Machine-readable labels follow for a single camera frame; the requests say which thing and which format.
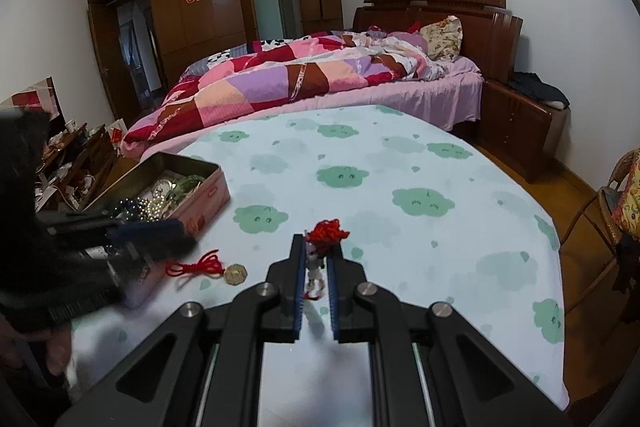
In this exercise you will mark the green jade jewelry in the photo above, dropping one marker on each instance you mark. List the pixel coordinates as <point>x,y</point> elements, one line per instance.
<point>187,187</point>

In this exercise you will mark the patchwork quilt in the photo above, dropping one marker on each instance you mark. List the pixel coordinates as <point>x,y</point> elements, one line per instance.
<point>260,82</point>

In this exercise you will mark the brown wooden wardrobe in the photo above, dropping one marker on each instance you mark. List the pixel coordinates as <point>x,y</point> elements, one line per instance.
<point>215,32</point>

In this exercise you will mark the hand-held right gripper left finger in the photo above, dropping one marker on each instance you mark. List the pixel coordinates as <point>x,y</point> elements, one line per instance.
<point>299,287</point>

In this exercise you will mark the red tassel pendant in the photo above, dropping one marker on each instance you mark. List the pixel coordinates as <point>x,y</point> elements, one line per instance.
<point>327,232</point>

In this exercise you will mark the red and white bag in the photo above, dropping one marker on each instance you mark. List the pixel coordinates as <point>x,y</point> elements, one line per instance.
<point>116,133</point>

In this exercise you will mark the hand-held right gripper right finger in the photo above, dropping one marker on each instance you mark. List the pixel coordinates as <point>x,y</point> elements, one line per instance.
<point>333,297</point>

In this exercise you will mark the wicker chair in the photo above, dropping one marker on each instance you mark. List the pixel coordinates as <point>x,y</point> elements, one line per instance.
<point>610,217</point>

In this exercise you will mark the wooden television stand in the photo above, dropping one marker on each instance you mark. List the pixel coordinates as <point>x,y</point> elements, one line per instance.
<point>92,162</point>

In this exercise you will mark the floral pillow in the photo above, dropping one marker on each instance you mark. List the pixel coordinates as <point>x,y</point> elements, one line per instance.
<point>442,38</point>

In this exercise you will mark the pink tin box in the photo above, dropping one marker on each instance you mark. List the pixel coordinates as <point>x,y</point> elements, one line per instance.
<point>210,202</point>

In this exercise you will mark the person's left hand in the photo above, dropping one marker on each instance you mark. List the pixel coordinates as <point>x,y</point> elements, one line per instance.
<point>57,352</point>

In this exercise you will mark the dark clothing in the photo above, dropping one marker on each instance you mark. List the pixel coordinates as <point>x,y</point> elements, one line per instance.
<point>537,89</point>

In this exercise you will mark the wooden nightstand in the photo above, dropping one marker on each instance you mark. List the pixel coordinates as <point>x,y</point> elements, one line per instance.
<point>520,137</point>

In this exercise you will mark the cloth covered television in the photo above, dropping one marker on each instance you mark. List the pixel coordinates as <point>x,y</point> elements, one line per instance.
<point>35,97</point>

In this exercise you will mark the wooden headboard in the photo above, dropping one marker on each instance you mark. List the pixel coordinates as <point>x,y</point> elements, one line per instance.
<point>490,37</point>

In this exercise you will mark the red knot gold coin charm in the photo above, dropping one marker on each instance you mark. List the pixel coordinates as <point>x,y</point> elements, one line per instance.
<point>232,275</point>

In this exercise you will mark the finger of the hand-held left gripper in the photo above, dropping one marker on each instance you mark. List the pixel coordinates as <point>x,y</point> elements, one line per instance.
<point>145,231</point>
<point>175,246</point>

